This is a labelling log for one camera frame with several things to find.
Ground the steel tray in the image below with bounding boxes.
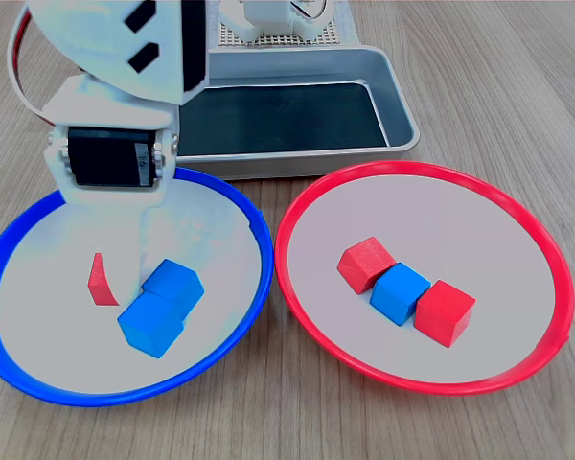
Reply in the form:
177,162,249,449
174,45,422,181

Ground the black tray mat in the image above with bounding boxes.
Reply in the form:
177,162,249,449
176,81,389,157

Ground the red black white cable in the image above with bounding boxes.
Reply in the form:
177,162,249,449
7,7,58,128

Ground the blue-rimmed white plate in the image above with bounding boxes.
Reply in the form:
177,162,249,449
0,166,275,408

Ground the small red cube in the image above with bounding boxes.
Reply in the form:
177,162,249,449
414,279,477,349
336,236,398,295
87,252,122,307

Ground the red-rimmed white plate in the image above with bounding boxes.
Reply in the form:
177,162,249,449
273,160,575,398

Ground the pale perforated base plate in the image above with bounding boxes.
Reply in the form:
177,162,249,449
218,18,341,48

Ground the small blue cube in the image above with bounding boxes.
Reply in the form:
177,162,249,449
141,259,206,315
369,262,433,328
117,292,187,359

